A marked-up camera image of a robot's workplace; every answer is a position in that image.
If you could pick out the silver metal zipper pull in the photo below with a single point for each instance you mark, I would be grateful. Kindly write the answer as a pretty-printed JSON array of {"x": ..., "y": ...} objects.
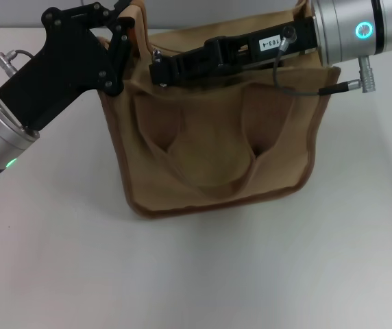
[{"x": 155, "y": 53}]

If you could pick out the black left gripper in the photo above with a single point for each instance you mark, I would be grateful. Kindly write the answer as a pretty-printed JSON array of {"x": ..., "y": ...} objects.
[{"x": 65, "y": 65}]

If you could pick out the khaki canvas food bag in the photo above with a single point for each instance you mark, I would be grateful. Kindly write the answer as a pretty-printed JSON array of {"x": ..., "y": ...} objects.
[{"x": 213, "y": 154}]

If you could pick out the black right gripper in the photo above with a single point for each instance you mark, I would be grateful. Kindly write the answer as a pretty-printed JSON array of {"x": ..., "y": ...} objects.
[{"x": 247, "y": 51}]

